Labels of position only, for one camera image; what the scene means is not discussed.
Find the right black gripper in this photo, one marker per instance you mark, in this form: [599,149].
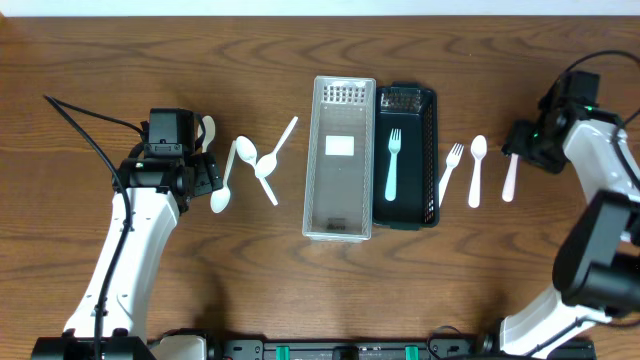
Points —
[523,146]

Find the white spoon right side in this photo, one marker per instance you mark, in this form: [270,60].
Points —
[478,150]

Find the pinkish white plastic fork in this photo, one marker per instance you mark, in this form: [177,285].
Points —
[508,191]

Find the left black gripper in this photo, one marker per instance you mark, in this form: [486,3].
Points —
[206,176]

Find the white spoon crossed under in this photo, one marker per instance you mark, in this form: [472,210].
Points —
[247,151]

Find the white plastic spoon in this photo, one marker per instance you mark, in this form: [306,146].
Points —
[207,132]

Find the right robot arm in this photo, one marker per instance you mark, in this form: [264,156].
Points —
[592,282]

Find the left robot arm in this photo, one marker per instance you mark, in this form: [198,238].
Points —
[110,322]

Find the white spoon bowl down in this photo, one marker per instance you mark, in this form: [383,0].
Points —
[221,198]

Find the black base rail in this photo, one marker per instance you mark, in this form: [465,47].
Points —
[380,350]

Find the white spoon diagonal top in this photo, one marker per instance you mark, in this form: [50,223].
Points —
[267,164]

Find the black plastic mesh basket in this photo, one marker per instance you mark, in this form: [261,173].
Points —
[411,108]

